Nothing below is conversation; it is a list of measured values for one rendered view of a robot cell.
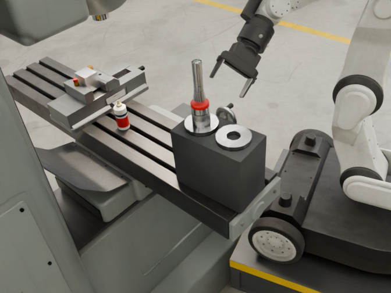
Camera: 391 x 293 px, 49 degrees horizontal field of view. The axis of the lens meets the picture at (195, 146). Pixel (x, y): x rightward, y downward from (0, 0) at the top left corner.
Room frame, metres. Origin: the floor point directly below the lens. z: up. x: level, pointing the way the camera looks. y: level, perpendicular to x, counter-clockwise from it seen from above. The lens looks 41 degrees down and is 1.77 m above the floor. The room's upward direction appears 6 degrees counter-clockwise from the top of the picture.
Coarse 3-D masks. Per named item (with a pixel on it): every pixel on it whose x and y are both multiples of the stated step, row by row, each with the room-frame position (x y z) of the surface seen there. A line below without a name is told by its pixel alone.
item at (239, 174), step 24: (216, 120) 0.87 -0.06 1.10; (192, 144) 0.82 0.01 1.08; (216, 144) 0.80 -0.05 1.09; (240, 144) 0.77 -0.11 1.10; (264, 144) 0.80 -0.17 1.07; (192, 168) 0.82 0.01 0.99; (216, 168) 0.77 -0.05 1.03; (240, 168) 0.72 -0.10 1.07; (264, 168) 0.81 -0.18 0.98; (216, 192) 0.77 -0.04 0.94; (240, 192) 0.72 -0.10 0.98
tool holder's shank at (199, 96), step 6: (192, 60) 0.88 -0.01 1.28; (198, 60) 0.88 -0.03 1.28; (192, 66) 0.87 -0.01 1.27; (198, 66) 0.86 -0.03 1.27; (192, 72) 0.87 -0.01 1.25; (198, 72) 0.86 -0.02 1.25; (198, 78) 0.86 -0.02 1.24; (198, 84) 0.86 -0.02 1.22; (198, 90) 0.86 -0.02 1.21; (198, 96) 0.86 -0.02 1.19; (204, 96) 0.87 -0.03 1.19; (198, 102) 0.86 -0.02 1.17
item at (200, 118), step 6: (192, 108) 0.86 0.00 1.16; (192, 114) 0.86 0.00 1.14; (198, 114) 0.85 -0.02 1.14; (204, 114) 0.85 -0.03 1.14; (192, 120) 0.87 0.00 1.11; (198, 120) 0.85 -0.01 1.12; (204, 120) 0.85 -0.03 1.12; (210, 120) 0.87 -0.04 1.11; (198, 126) 0.85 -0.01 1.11; (204, 126) 0.85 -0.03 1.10
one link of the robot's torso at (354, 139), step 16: (352, 96) 0.99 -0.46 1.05; (368, 96) 0.98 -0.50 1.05; (336, 112) 1.02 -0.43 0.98; (352, 112) 0.99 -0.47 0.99; (368, 112) 0.98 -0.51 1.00; (336, 128) 1.02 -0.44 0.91; (352, 128) 0.99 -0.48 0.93; (368, 128) 1.04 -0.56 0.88; (336, 144) 1.05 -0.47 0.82; (352, 144) 1.02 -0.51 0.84; (368, 144) 1.00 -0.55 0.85; (352, 160) 1.02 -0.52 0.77; (368, 160) 1.00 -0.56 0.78; (384, 160) 1.04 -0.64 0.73; (368, 176) 0.97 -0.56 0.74; (384, 176) 0.98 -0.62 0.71
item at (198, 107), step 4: (192, 100) 0.88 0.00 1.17; (204, 100) 0.88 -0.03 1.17; (208, 100) 0.88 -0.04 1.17; (192, 104) 0.86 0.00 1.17; (196, 104) 0.86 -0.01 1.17; (200, 104) 0.86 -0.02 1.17; (204, 104) 0.86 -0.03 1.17; (208, 104) 0.86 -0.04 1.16; (196, 108) 0.85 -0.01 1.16; (200, 108) 0.85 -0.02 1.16; (204, 108) 0.85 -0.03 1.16
